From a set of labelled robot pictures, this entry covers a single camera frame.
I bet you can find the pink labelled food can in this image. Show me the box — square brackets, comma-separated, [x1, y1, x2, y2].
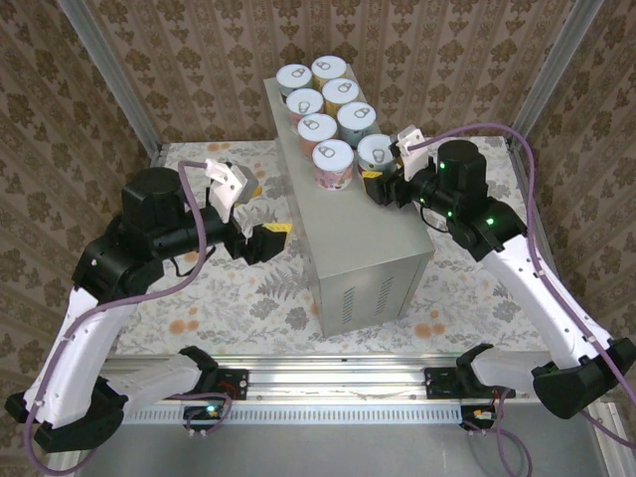
[312, 138, 357, 192]
[285, 87, 325, 125]
[296, 112, 339, 156]

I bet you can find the yellow labelled food can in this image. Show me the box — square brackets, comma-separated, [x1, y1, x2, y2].
[311, 56, 349, 90]
[321, 78, 362, 113]

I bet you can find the grey metal box counter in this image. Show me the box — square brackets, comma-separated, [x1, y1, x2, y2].
[262, 63, 436, 338]

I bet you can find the floral tablecloth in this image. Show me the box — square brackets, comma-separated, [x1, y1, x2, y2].
[106, 136, 572, 357]

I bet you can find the small black controller board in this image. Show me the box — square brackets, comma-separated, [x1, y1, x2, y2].
[460, 404, 501, 429]
[182, 402, 224, 424]

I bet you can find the grey metal panel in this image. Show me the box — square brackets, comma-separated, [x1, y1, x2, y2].
[74, 400, 636, 477]

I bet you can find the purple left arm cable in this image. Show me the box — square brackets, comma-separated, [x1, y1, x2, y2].
[23, 159, 213, 474]

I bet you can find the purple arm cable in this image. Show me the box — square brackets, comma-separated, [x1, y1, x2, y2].
[407, 122, 636, 446]
[23, 159, 213, 474]

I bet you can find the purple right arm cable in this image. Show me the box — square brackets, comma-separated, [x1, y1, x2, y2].
[407, 122, 636, 446]

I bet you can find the aluminium table side rail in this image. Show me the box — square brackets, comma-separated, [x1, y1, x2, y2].
[506, 137, 587, 359]

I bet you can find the aluminium frame post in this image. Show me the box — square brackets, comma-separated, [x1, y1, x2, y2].
[509, 0, 605, 145]
[57, 0, 163, 155]

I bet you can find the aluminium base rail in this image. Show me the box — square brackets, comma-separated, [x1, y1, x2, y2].
[98, 352, 548, 406]

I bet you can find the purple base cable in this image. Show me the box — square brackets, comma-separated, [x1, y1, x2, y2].
[184, 390, 234, 439]
[464, 390, 537, 477]

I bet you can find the perforated cable tray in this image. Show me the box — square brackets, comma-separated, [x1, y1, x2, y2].
[113, 404, 471, 426]

